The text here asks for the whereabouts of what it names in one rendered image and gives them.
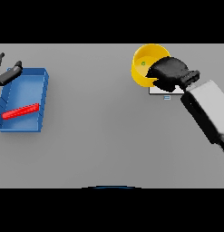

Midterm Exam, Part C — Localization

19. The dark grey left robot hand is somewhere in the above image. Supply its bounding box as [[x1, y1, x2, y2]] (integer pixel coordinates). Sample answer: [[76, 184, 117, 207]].
[[0, 52, 24, 87]]

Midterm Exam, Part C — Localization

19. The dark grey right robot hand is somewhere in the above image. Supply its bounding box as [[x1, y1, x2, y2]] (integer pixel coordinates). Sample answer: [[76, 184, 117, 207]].
[[145, 56, 201, 93]]

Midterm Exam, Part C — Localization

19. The yellow bowl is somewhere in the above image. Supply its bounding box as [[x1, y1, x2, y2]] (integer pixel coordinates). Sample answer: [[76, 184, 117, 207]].
[[130, 43, 171, 89]]

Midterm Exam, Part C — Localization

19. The pale square measuring scale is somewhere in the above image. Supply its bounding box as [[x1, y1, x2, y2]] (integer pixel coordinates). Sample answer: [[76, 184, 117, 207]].
[[148, 84, 186, 102]]

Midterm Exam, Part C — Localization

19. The red beaker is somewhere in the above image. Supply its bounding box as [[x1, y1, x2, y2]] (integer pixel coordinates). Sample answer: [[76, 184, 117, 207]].
[[1, 102, 41, 121]]

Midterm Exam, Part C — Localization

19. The blue tray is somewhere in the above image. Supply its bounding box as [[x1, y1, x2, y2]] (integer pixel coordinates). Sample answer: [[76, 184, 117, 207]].
[[0, 67, 50, 133]]

